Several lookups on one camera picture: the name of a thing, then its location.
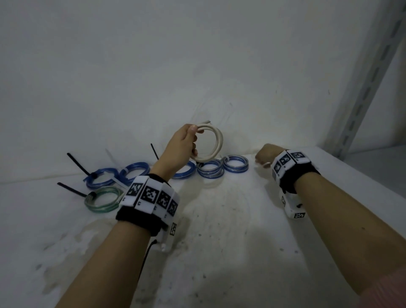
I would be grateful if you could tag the grey shelf board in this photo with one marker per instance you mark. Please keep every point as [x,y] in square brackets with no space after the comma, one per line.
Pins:
[380,165]

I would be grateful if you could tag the white perforated shelf upright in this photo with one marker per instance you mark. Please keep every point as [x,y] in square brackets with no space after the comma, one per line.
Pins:
[364,79]

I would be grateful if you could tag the left black marker wristband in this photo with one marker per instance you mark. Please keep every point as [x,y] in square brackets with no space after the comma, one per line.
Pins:
[139,219]

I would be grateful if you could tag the black marker wristband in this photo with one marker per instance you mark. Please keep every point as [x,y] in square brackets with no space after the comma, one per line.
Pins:
[298,177]
[139,219]

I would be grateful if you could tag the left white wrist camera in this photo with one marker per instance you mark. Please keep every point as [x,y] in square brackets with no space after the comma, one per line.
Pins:
[168,241]

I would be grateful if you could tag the person's right forearm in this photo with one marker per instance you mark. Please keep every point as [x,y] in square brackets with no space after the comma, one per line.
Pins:
[349,228]

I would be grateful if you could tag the person's left forearm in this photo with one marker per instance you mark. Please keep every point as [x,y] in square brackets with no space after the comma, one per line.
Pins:
[104,266]

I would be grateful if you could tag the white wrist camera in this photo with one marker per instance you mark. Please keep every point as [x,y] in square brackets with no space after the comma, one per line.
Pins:
[290,209]
[168,241]

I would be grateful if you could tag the person's right hand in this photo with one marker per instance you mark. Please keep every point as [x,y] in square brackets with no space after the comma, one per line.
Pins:
[268,154]

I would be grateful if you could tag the person's left hand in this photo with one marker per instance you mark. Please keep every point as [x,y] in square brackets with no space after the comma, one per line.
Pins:
[177,149]

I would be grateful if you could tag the pink sleeve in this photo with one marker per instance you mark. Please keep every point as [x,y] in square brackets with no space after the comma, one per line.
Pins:
[387,290]

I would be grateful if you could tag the right black marker wristband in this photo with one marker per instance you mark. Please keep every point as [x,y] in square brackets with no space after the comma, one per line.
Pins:
[298,177]

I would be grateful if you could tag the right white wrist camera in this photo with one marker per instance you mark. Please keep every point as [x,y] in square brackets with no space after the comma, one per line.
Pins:
[290,209]

